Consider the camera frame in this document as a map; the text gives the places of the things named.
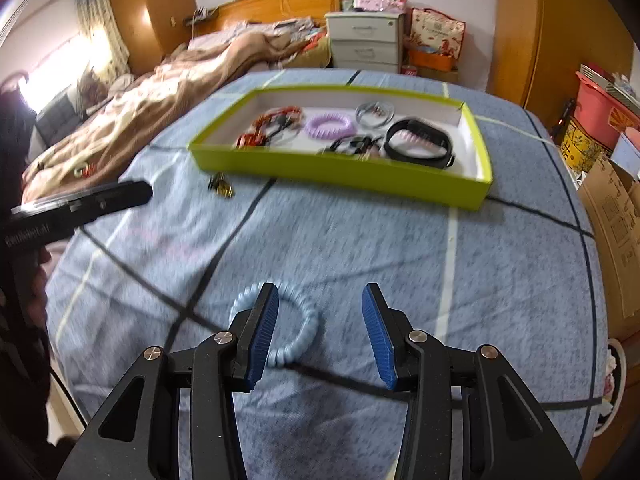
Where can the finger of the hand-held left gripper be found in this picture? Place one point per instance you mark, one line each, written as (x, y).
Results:
(115, 197)

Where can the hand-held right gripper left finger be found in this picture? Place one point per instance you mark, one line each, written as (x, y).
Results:
(262, 340)

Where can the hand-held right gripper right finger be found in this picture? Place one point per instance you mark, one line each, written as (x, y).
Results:
(377, 345)

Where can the small gold brown charm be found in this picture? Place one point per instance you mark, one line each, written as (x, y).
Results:
(223, 189)

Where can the green cardboard tray box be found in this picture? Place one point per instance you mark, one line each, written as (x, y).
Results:
(350, 180)

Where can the black smart band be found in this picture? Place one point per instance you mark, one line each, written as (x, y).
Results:
(415, 160)

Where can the person's left forearm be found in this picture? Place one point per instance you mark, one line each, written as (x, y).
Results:
(20, 385)

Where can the person's left hand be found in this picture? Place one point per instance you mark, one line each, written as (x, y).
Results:
(40, 300)

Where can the blue checked bed sheet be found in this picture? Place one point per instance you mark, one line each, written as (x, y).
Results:
(450, 285)

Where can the brown fleece blanket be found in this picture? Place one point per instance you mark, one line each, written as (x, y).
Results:
(165, 95)

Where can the floral curtain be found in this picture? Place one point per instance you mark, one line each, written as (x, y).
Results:
(100, 30)

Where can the small wooden wardrobe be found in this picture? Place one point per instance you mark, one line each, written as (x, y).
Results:
(145, 15)

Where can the round white-rimmed basin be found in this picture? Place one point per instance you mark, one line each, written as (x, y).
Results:
(614, 385)

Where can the wooden bed headboard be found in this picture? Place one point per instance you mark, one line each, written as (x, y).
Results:
(280, 2)

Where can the large cardboard box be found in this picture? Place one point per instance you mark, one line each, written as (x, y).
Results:
(615, 240)

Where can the yellow floral box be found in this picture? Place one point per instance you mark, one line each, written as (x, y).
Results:
(582, 145)

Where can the orange box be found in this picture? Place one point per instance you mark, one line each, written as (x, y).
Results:
(432, 60)

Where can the red black stick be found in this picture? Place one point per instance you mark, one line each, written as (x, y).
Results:
(562, 120)

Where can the white drawer nightstand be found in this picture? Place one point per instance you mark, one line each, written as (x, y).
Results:
(365, 40)

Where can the light blue box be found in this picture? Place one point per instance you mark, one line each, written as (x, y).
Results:
(627, 152)

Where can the red patterned gift bag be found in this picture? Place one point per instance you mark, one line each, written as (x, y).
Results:
(437, 32)

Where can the pink plastic bin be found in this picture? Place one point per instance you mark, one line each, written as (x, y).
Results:
(600, 115)

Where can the pink clutter on nightstand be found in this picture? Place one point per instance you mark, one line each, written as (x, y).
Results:
(380, 2)

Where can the large wooden wardrobe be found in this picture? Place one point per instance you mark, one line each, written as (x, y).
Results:
(550, 25)

